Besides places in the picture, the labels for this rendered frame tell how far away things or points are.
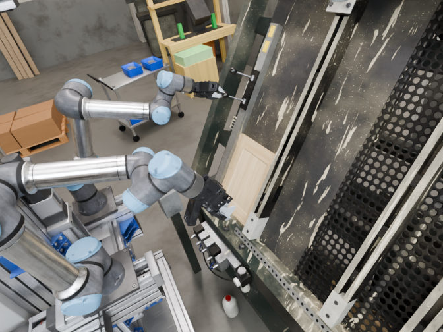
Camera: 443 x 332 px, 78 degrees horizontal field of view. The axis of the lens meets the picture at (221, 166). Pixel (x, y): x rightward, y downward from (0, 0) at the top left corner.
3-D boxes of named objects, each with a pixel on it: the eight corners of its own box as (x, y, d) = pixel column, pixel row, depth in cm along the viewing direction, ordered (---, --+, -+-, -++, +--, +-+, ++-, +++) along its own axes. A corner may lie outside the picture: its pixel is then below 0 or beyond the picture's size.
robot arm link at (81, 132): (72, 184, 148) (53, 87, 115) (80, 166, 159) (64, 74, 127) (95, 185, 150) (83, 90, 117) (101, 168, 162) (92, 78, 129)
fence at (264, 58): (215, 192, 166) (209, 193, 163) (276, 26, 133) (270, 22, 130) (219, 197, 162) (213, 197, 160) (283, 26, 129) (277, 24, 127)
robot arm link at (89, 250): (113, 248, 114) (98, 228, 105) (110, 278, 103) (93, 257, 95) (83, 257, 112) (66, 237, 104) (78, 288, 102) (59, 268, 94)
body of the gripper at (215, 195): (235, 200, 85) (213, 182, 77) (215, 219, 86) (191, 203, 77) (223, 186, 91) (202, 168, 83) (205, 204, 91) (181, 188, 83)
